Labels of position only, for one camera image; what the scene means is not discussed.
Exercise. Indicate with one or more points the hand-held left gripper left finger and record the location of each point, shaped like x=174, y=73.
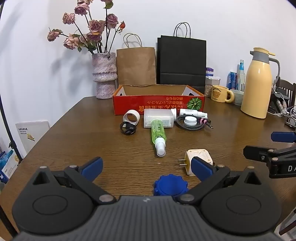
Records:
x=93, y=168

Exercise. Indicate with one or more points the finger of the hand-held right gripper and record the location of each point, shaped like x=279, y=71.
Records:
x=283, y=136
x=254, y=153

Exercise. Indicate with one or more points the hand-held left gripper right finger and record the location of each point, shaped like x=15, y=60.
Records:
x=201, y=169

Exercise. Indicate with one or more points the white power adapter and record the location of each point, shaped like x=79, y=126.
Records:
x=198, y=154

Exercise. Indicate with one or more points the blue gear-shaped lid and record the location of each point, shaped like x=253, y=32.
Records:
x=170, y=185

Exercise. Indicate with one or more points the white ribbed cap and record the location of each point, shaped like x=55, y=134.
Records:
x=190, y=121

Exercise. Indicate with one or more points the green spray bottle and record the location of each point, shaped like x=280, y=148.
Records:
x=158, y=129

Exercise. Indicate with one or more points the small white dropper bottle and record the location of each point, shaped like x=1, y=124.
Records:
x=188, y=111

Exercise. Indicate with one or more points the white tape roll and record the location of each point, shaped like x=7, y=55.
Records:
x=135, y=115

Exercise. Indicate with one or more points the large white pill bottle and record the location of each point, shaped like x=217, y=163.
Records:
x=157, y=114

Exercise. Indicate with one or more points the red cardboard box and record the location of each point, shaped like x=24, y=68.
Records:
x=159, y=105

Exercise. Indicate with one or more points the dark wooden chair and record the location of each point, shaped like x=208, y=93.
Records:
x=288, y=88

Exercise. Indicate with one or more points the yellow thermos jug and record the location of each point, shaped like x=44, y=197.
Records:
x=257, y=88

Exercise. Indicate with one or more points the white bowl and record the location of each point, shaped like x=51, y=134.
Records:
x=237, y=97

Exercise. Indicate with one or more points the small clear glass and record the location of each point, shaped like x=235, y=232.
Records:
x=242, y=87

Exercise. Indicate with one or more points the yellow bear mug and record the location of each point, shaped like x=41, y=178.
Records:
x=218, y=93

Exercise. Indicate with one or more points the white booklet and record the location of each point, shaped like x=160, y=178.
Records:
x=30, y=136

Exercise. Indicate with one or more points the clear glass bottle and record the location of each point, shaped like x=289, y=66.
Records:
x=241, y=74

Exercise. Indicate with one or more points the blue drink can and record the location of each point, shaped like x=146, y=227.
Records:
x=231, y=80

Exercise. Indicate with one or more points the clear oat container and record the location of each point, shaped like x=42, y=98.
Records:
x=214, y=81

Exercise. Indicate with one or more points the blue and white box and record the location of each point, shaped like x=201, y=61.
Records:
x=8, y=162

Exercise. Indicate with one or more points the black light stand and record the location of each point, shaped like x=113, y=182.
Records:
x=9, y=136

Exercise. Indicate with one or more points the purple lidded jar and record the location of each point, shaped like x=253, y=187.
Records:
x=208, y=70

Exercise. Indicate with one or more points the purple marbled vase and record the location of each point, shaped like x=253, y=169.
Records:
x=104, y=71

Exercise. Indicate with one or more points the brown paper bag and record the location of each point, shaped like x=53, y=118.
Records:
x=136, y=66

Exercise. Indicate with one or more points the black paper bag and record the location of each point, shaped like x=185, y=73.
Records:
x=181, y=60

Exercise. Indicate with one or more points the dried pink roses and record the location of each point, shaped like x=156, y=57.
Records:
x=94, y=26

